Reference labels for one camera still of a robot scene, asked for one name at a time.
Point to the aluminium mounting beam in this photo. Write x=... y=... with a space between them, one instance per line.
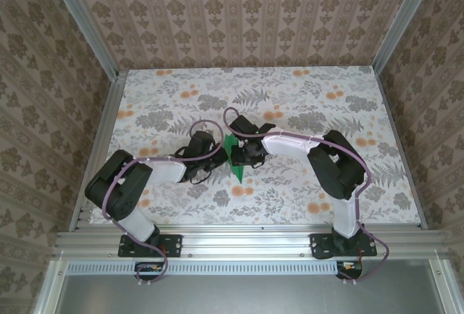
x=246 y=243

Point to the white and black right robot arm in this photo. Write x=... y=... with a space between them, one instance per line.
x=286 y=145

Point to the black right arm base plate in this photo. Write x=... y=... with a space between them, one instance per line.
x=369 y=245

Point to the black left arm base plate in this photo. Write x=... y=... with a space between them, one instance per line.
x=174 y=245

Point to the green cloth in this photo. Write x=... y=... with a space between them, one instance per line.
x=230 y=145

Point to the aluminium side rail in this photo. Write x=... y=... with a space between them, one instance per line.
x=399 y=147
x=100 y=140

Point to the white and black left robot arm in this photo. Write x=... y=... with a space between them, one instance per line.
x=163 y=170

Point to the grey metal panel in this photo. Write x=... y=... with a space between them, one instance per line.
x=253 y=296

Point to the floral table mat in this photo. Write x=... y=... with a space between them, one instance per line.
x=290 y=190

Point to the aluminium frame post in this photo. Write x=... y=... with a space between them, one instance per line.
x=403 y=20
x=85 y=20

